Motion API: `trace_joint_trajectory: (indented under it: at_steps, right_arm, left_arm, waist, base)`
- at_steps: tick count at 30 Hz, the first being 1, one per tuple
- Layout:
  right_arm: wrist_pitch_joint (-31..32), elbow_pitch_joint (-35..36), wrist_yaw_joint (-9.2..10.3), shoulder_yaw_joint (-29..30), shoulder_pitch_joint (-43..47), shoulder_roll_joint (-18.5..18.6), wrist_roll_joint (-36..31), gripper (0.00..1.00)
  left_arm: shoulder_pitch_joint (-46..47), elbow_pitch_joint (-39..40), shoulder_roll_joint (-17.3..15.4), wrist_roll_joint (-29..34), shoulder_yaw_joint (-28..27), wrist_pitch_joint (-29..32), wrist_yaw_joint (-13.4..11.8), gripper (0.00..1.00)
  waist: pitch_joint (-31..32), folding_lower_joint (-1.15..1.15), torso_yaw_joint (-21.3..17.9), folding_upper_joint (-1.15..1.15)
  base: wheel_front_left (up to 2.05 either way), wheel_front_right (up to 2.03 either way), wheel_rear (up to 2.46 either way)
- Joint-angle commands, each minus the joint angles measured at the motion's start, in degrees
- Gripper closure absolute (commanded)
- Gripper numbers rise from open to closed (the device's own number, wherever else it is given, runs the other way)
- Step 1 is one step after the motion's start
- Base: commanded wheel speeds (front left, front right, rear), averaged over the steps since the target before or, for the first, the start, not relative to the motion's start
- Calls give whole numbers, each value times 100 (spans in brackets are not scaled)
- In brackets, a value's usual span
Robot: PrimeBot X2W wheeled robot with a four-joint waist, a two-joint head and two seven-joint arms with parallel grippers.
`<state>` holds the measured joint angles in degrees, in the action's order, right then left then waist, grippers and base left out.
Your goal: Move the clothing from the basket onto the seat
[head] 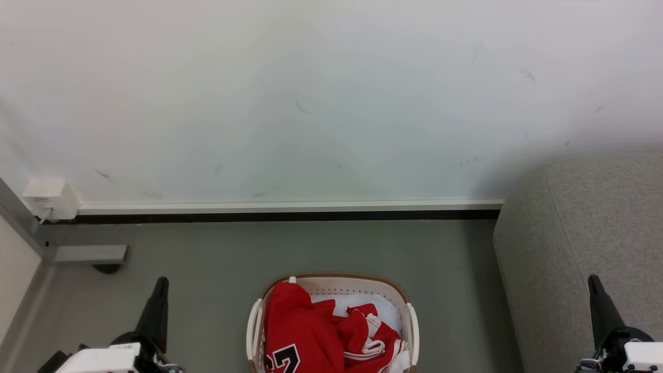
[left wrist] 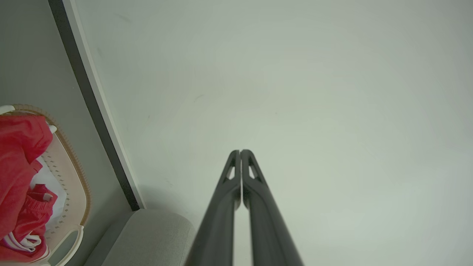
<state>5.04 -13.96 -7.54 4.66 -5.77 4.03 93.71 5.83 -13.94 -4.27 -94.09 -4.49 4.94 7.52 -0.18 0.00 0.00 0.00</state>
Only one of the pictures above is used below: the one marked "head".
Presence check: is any white wall socket box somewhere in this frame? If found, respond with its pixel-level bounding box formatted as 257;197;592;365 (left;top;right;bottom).
23;179;81;221

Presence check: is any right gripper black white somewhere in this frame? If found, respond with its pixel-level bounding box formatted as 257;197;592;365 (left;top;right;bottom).
588;275;663;373

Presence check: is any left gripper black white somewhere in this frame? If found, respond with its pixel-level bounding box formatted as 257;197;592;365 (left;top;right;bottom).
56;277;182;373

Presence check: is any white and black baseboard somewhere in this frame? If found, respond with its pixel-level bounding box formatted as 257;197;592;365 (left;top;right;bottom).
52;199;506;225

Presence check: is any grey fabric sofa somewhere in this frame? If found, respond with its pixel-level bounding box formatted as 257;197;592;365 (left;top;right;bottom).
493;153;663;373

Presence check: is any red basketball jersey white trim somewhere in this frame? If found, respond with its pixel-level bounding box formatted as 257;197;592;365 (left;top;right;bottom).
263;282;410;373

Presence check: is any white partition panel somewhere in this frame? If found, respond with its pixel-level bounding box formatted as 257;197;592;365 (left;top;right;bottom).
0;215;43;343

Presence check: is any grey metal frame foot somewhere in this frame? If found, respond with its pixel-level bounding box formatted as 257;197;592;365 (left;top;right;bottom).
0;176;129;363

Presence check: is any cream laundry basket brown rim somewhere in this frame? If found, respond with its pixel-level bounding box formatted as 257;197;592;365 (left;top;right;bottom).
246;272;420;373

